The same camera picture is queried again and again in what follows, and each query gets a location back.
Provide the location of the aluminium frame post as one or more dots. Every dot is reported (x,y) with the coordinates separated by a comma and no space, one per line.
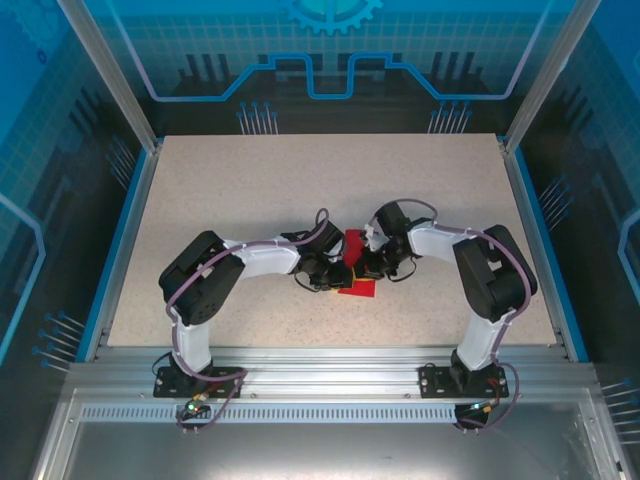
(115,85)
(545,75)

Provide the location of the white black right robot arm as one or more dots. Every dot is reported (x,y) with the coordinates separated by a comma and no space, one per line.
(495,280)

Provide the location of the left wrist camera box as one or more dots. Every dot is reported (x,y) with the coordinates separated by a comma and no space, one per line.
(336,252)

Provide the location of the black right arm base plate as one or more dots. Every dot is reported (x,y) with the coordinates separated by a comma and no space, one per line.
(435,382)

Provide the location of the steel sheet panel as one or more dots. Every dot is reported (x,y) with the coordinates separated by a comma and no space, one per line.
(325,450)

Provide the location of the aluminium table side rail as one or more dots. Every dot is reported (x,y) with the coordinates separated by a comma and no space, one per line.
(142,200)
(522,200)

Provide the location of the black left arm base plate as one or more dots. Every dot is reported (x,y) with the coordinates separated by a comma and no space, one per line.
(167,382)

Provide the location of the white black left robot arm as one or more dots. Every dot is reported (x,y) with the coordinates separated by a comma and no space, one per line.
(200,285)

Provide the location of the wide aluminium mounting rail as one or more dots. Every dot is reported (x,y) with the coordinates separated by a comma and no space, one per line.
(325,370)

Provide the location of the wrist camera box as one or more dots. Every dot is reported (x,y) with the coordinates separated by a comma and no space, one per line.
(374,239)
(336,252)

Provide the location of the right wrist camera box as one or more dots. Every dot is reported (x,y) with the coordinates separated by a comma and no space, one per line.
(374,239)

